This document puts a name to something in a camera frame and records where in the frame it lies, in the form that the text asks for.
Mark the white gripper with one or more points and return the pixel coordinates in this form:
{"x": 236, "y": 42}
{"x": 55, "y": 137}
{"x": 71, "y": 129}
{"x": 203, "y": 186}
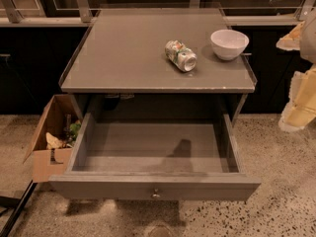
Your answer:
{"x": 309, "y": 39}

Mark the crushed 7up soda can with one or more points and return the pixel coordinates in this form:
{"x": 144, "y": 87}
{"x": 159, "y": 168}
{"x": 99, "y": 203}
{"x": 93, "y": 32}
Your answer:
{"x": 183, "y": 57}

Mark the open grey top drawer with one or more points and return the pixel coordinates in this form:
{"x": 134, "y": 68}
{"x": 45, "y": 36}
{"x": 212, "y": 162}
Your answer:
{"x": 124, "y": 159}

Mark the grey cabinet with top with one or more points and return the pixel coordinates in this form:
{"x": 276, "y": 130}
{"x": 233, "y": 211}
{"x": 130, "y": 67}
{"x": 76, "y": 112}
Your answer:
{"x": 124, "y": 52}

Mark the round metal drawer knob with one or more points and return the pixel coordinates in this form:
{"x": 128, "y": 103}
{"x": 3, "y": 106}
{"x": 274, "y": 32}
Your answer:
{"x": 155, "y": 194}

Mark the white ceramic bowl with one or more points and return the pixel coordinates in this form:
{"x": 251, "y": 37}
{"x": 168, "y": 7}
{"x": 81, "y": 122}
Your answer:
{"x": 228, "y": 44}

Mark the green plastic item in box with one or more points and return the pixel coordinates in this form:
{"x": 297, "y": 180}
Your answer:
{"x": 74, "y": 129}

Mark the crumpled beige paper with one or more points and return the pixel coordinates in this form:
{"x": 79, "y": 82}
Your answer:
{"x": 53, "y": 142}

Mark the brown cardboard box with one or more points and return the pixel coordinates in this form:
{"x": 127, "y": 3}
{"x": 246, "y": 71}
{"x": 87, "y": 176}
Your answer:
{"x": 58, "y": 113}

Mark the black floor bar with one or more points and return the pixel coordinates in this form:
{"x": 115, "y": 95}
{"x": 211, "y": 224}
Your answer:
{"x": 17, "y": 205}

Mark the metal window frame rail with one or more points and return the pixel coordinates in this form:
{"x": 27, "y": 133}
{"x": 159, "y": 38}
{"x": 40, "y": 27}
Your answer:
{"x": 82, "y": 12}

